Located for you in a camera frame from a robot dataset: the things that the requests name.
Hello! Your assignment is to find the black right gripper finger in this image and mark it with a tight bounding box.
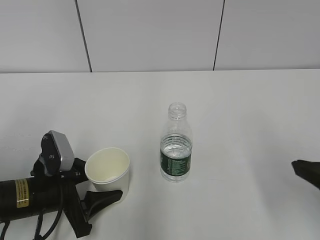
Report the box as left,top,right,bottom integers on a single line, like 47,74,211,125
291,159,320,189

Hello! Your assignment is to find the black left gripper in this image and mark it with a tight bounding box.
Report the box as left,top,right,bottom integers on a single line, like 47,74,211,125
30,157,123,239

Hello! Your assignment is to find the white paper cup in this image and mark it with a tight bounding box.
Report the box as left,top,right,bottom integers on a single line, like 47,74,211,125
84,147,130,203

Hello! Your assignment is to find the clear water bottle green label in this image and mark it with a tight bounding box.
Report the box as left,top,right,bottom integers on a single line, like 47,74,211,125
159,102,193,183

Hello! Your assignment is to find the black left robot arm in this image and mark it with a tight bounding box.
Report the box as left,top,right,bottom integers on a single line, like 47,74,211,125
0,158,123,240

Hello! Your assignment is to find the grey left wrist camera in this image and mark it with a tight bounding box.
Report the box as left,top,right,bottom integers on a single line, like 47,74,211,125
39,130,75,177

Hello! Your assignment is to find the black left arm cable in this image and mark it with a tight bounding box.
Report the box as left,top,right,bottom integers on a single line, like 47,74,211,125
0,174,66,240

